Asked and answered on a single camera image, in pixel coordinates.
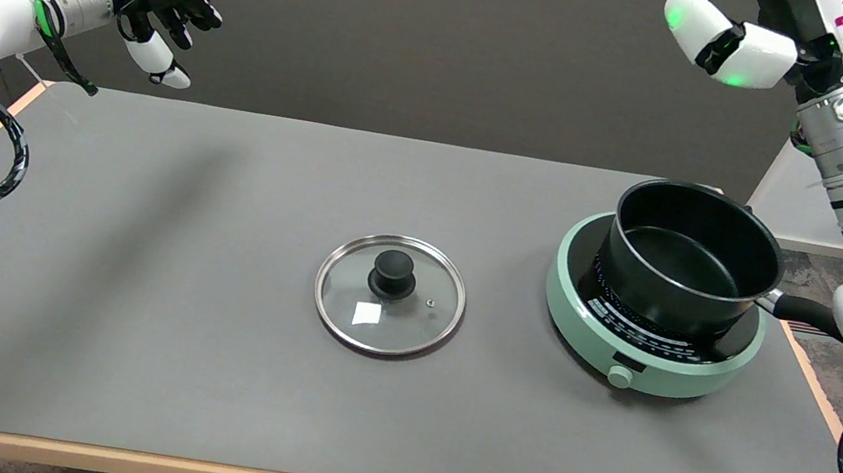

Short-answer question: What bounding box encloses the green round induction cooker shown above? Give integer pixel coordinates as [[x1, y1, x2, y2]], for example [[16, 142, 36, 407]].
[[531, 203, 781, 412]]

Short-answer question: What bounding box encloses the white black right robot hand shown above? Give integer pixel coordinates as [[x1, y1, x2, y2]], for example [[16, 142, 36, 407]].
[[650, 0, 843, 106]]

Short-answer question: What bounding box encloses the grey table mat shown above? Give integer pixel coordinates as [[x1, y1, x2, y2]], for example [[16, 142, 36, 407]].
[[0, 73, 843, 473]]

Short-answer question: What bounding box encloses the black green left wrist cable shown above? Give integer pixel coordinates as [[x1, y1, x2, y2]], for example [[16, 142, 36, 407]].
[[20, 0, 113, 98]]

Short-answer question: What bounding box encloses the black pot with long handle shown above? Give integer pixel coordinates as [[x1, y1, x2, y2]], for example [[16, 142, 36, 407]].
[[586, 170, 843, 364]]

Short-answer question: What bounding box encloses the glass lid with black knob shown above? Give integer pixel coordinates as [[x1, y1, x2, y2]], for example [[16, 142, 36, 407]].
[[305, 223, 475, 368]]

